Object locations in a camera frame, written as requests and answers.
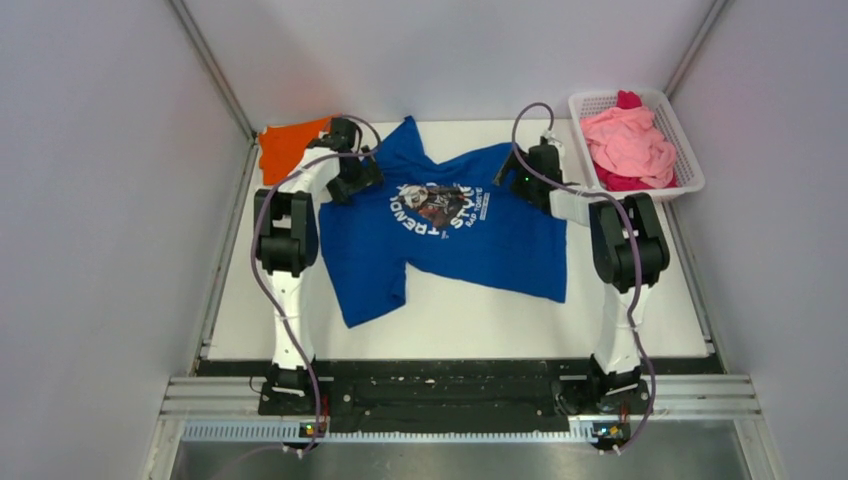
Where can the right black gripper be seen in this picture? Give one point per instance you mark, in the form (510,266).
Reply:
(514,163)

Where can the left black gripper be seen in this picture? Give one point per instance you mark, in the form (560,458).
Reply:
(367,175)

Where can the blue printed t-shirt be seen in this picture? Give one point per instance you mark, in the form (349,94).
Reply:
(447,219)

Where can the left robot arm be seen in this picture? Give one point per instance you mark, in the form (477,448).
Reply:
(285,240)

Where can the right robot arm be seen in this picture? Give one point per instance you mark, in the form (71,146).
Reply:
(629,253)

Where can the folded orange t-shirt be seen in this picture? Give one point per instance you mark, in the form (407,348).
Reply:
(282,147)

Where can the white plastic basket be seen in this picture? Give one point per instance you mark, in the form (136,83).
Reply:
(631,141)

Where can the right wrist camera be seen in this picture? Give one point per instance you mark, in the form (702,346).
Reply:
(549,138)

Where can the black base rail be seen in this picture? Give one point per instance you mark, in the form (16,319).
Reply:
(456,396)

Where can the white cable duct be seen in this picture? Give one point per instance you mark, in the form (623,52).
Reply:
(298,432)

